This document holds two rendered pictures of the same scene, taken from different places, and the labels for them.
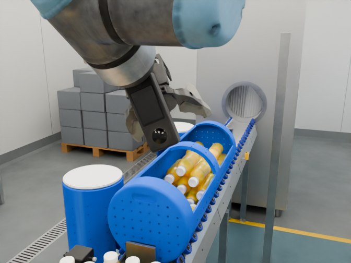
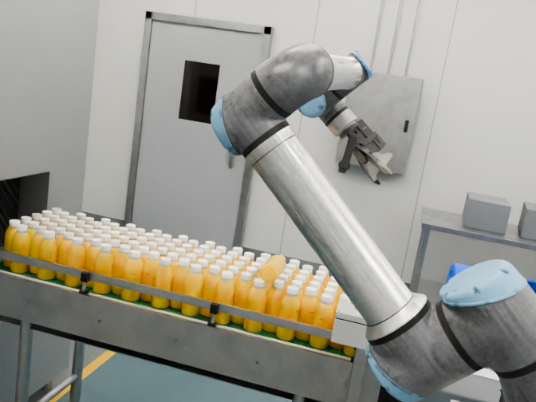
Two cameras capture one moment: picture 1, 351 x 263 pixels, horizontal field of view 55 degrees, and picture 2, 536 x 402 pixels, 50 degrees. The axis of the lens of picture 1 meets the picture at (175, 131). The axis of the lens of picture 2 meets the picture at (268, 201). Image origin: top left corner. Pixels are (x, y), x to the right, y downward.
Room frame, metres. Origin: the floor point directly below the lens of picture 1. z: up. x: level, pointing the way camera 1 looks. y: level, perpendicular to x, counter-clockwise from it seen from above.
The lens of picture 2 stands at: (0.06, -1.74, 1.75)
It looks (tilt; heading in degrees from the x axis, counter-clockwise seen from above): 12 degrees down; 83
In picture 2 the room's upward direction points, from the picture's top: 9 degrees clockwise
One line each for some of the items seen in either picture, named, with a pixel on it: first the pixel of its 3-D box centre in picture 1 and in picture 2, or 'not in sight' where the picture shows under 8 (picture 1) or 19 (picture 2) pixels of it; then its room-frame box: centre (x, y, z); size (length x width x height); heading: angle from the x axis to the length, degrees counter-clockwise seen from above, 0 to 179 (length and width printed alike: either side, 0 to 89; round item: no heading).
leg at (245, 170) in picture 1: (244, 190); not in sight; (2.80, -0.63, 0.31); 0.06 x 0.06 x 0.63; 71
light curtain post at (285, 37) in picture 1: (275, 158); not in sight; (2.21, -0.70, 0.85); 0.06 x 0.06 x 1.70; 71
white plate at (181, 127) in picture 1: (175, 127); not in sight; (2.38, 0.00, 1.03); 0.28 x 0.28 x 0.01
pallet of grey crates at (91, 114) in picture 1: (108, 110); not in sight; (4.94, 1.02, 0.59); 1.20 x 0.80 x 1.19; 70
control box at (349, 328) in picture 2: not in sight; (366, 328); (0.62, -0.10, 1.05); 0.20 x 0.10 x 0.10; 161
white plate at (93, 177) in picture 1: (93, 176); not in sight; (1.48, 0.39, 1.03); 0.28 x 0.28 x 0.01
